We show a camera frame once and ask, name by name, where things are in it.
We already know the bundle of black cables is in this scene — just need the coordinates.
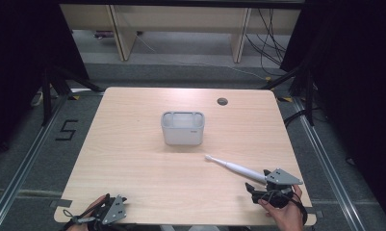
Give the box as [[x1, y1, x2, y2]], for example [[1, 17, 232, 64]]
[[244, 8, 290, 77]]

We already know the small dark floor object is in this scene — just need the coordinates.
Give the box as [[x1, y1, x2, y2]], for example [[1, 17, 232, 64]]
[[92, 30, 116, 40]]

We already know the black floor cable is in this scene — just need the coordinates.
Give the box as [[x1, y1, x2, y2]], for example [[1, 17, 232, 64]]
[[282, 108, 311, 128]]

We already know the dark curtain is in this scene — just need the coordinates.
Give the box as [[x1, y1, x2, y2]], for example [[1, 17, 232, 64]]
[[0, 0, 90, 163], [279, 0, 386, 222]]

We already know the white translucent plastic holder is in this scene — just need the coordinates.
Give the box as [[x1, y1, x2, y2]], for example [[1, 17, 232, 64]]
[[160, 111, 206, 146]]

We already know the black metal stand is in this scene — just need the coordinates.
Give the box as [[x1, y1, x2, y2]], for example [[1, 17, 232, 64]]
[[40, 65, 106, 127], [260, 64, 318, 127]]

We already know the metal floor rail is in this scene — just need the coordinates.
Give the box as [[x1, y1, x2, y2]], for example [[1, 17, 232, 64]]
[[0, 91, 70, 231], [291, 96, 369, 231]]

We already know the grey and black gripper cable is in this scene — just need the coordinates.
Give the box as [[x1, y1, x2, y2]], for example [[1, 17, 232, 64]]
[[62, 208, 97, 226]]

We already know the person's left hand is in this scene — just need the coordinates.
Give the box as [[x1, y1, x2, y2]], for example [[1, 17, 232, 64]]
[[66, 194, 107, 231]]

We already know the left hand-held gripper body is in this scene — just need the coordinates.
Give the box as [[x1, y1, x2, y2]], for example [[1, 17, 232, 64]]
[[93, 193, 128, 225]]

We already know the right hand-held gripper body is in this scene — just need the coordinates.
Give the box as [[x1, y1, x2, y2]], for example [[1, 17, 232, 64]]
[[251, 167, 304, 209]]

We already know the white electric toothbrush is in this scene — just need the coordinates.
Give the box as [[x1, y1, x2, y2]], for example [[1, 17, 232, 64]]
[[204, 154, 268, 186]]

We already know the person's right hand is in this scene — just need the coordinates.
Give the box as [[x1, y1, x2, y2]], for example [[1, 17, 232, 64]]
[[257, 185, 306, 231]]

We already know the white coiled cable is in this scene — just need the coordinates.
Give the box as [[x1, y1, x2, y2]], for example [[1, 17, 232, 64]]
[[30, 90, 44, 108]]

